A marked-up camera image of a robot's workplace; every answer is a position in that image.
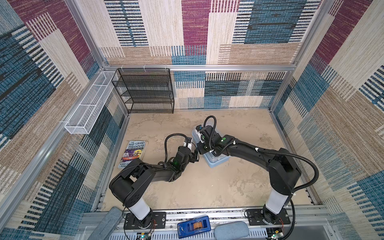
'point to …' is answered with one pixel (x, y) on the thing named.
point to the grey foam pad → (231, 231)
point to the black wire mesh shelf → (145, 90)
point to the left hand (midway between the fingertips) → (193, 145)
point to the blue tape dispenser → (193, 227)
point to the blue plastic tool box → (212, 160)
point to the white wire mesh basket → (81, 120)
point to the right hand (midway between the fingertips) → (201, 146)
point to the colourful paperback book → (133, 151)
